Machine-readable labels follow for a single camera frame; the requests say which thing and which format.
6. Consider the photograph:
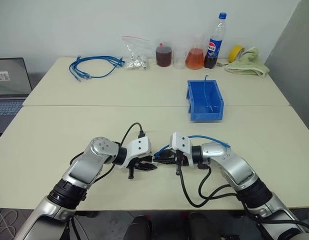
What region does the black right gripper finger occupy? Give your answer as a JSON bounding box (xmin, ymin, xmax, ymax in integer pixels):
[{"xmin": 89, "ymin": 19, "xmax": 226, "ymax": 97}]
[
  {"xmin": 154, "ymin": 157, "xmax": 176, "ymax": 166},
  {"xmin": 158, "ymin": 149, "xmax": 176, "ymax": 159}
]

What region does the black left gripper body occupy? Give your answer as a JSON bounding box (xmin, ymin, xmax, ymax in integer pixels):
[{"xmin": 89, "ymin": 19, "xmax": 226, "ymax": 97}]
[{"xmin": 124, "ymin": 156, "xmax": 147, "ymax": 180}]

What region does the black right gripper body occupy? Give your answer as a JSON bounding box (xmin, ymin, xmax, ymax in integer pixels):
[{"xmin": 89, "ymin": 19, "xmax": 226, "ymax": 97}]
[{"xmin": 168, "ymin": 149, "xmax": 191, "ymax": 167}]

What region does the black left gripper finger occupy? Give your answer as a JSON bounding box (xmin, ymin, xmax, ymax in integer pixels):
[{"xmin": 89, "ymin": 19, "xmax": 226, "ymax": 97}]
[
  {"xmin": 135, "ymin": 161, "xmax": 158, "ymax": 172},
  {"xmin": 139, "ymin": 155, "xmax": 155, "ymax": 165}
]

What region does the blue Ethernet cable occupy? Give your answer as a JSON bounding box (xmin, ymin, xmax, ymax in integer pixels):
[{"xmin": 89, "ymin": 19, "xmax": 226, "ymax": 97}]
[
  {"xmin": 70, "ymin": 56, "xmax": 126, "ymax": 79},
  {"xmin": 70, "ymin": 56, "xmax": 124, "ymax": 79},
  {"xmin": 153, "ymin": 134, "xmax": 232, "ymax": 161},
  {"xmin": 69, "ymin": 56, "xmax": 125, "ymax": 81},
  {"xmin": 70, "ymin": 56, "xmax": 125, "ymax": 80},
  {"xmin": 69, "ymin": 56, "xmax": 125, "ymax": 82}
]

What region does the blue plastic storage bin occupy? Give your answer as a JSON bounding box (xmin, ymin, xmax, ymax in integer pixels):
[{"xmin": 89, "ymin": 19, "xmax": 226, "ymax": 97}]
[{"xmin": 186, "ymin": 79, "xmax": 226, "ymax": 124}]

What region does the dark rounded shape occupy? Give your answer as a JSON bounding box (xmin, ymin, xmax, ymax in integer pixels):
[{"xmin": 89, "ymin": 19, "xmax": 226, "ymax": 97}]
[{"xmin": 125, "ymin": 215, "xmax": 154, "ymax": 240}]

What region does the empty clear plastic beaker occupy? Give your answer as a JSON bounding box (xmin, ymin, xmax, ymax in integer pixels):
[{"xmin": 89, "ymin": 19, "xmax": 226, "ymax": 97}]
[{"xmin": 172, "ymin": 44, "xmax": 188, "ymax": 71}]

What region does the beaker with dark red liquid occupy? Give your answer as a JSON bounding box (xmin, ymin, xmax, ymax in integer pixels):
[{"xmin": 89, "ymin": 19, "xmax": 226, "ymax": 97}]
[{"xmin": 155, "ymin": 39, "xmax": 174, "ymax": 68}]

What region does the clear plastic zip bag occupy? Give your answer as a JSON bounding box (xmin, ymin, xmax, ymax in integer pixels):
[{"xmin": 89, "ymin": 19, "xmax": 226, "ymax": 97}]
[{"xmin": 120, "ymin": 35, "xmax": 152, "ymax": 71}]

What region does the flask with orange liquid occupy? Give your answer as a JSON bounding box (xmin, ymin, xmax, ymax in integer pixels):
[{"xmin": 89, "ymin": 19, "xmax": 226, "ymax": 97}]
[{"xmin": 185, "ymin": 33, "xmax": 206, "ymax": 71}]

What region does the cola bottle with blue cap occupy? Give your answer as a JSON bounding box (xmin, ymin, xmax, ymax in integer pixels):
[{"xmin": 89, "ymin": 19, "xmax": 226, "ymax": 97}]
[{"xmin": 203, "ymin": 12, "xmax": 228, "ymax": 69}]

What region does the light green towel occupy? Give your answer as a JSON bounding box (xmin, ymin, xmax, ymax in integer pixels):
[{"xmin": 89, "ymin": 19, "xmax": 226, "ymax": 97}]
[{"xmin": 224, "ymin": 47, "xmax": 271, "ymax": 79}]

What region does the yellow tape roll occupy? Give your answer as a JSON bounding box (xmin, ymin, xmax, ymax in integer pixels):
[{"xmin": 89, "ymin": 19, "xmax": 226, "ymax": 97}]
[{"xmin": 227, "ymin": 44, "xmax": 246, "ymax": 64}]

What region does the grey open laptop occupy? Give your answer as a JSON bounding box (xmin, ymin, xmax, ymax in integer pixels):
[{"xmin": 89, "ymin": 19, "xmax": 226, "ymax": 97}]
[{"xmin": 0, "ymin": 57, "xmax": 33, "ymax": 135}]

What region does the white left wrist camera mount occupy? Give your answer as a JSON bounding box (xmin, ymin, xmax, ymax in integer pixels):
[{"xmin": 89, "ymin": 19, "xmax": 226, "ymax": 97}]
[{"xmin": 118, "ymin": 136, "xmax": 152, "ymax": 169}]

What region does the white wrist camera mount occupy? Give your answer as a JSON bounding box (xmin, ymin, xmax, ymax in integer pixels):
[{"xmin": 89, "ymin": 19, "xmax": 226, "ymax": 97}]
[
  {"xmin": 118, "ymin": 136, "xmax": 152, "ymax": 169},
  {"xmin": 168, "ymin": 132, "xmax": 196, "ymax": 168}
]

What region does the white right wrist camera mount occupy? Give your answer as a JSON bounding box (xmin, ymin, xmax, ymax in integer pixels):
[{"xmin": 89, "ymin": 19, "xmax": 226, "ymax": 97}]
[{"xmin": 168, "ymin": 132, "xmax": 196, "ymax": 168}]

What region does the white floor cable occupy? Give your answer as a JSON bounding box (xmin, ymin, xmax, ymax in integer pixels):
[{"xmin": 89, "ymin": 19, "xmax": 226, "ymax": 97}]
[{"xmin": 0, "ymin": 207, "xmax": 19, "ymax": 237}]

